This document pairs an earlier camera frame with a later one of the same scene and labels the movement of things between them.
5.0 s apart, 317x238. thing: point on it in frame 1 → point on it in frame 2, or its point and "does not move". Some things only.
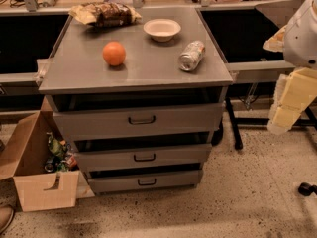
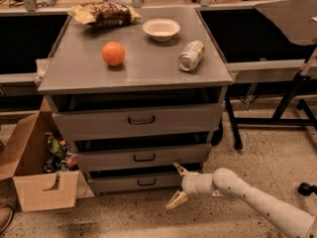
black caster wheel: (306, 188) does not move
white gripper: (302, 40) → (190, 183)
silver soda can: (191, 56) does not move
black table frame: (257, 121) does not move
